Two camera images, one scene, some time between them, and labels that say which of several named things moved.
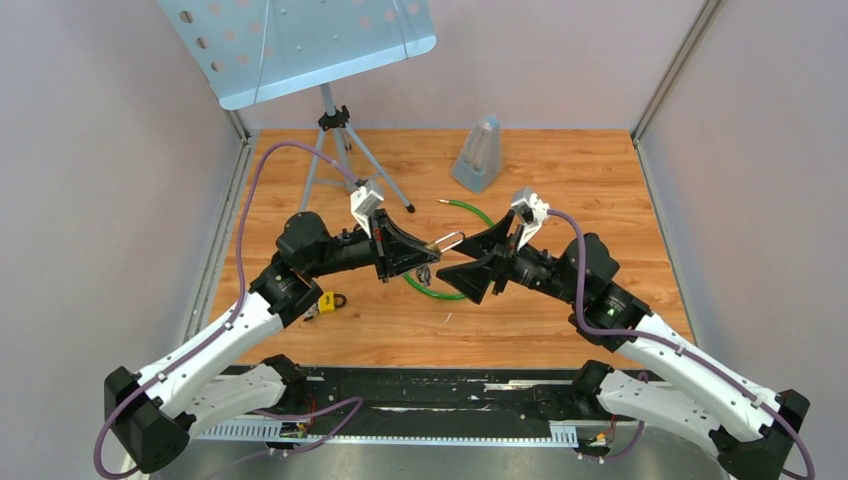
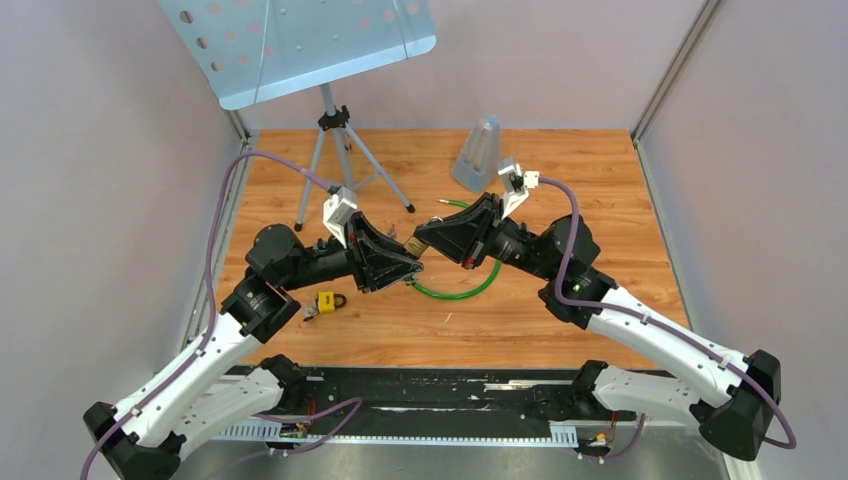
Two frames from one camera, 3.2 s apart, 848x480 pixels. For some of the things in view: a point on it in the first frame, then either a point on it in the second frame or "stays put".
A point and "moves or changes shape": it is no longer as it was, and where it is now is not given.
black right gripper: [499, 255] to [464, 236]
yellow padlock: [327, 302] stays put
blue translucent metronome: [479, 162] stays put
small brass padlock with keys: [424, 273] moves or changes shape
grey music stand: [251, 51] stays put
